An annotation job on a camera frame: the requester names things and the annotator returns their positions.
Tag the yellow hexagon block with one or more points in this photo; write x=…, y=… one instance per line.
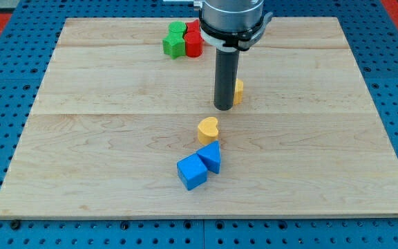
x=238, y=93

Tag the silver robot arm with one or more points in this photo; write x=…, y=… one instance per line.
x=227, y=16

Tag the red circle block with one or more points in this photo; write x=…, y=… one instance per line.
x=193, y=44

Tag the green circle block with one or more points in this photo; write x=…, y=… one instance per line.
x=177, y=28

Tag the yellow heart block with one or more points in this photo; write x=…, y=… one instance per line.
x=208, y=130

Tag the blue triangle block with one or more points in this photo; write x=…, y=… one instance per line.
x=210, y=156

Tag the blue cube block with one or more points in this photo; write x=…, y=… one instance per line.
x=192, y=171

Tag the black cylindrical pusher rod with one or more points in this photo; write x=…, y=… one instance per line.
x=225, y=79

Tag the green star block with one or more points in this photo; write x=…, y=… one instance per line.
x=174, y=45

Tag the light wooden board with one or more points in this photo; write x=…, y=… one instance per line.
x=113, y=116

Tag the black clamp with white band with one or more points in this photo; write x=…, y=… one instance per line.
x=230, y=42

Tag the red block behind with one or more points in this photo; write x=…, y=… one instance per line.
x=193, y=26

